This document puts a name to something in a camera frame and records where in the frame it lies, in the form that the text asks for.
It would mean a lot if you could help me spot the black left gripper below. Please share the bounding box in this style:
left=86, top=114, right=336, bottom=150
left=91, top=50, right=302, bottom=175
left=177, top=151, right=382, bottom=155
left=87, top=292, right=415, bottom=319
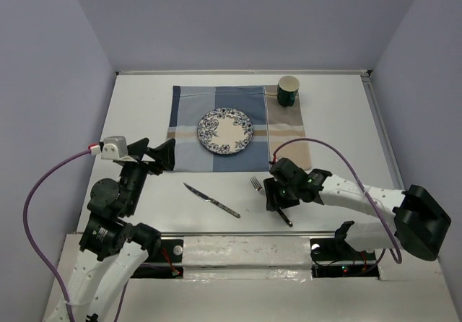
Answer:
left=120, top=136, right=176, bottom=214

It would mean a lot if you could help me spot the steel fork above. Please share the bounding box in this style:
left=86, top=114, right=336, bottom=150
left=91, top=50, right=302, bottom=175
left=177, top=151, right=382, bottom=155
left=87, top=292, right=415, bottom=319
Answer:
left=250, top=176, right=293, bottom=227

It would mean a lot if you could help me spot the steel table knife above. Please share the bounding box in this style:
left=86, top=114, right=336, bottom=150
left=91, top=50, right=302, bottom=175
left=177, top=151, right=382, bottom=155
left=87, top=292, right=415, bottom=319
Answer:
left=183, top=183, right=241, bottom=219

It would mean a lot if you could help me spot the blue beige plaid cloth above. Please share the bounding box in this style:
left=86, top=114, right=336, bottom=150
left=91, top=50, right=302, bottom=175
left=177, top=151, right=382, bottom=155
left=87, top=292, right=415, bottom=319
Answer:
left=167, top=85, right=311, bottom=173

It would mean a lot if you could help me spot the blue floral plate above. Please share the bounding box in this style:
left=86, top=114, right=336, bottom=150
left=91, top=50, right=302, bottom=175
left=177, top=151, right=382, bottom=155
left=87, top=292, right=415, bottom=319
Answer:
left=197, top=108, right=254, bottom=155

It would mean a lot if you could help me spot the dark green mug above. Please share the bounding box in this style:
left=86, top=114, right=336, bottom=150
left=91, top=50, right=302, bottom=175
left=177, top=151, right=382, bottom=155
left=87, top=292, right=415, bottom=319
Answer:
left=276, top=76, right=300, bottom=107

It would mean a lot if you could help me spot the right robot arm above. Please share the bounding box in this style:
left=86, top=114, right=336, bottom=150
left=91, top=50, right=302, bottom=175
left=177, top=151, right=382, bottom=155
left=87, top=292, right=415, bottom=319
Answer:
left=263, top=158, right=451, bottom=261

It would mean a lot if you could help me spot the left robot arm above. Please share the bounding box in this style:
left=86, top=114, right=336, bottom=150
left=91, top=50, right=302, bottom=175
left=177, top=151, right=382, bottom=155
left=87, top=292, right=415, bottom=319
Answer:
left=48, top=136, right=175, bottom=321

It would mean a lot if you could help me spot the white front cover panel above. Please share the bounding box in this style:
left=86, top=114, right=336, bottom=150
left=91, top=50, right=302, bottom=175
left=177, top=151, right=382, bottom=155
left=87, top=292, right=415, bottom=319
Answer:
left=182, top=236, right=311, bottom=268

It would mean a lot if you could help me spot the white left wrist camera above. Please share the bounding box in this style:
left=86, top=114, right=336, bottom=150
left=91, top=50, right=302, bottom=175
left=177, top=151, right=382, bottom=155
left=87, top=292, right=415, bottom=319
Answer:
left=88, top=136, right=137, bottom=162

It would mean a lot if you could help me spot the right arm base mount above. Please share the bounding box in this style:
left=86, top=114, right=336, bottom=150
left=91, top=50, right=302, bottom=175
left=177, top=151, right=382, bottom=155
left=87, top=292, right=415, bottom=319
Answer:
left=310, top=238, right=380, bottom=279

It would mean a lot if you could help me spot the white table edge rail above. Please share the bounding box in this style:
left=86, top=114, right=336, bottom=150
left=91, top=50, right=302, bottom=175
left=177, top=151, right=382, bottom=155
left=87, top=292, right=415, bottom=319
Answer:
left=116, top=69, right=369, bottom=76

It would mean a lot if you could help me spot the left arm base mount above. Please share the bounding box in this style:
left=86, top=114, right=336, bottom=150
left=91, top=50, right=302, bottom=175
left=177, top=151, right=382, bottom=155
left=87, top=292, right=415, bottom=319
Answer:
left=131, top=238, right=184, bottom=279

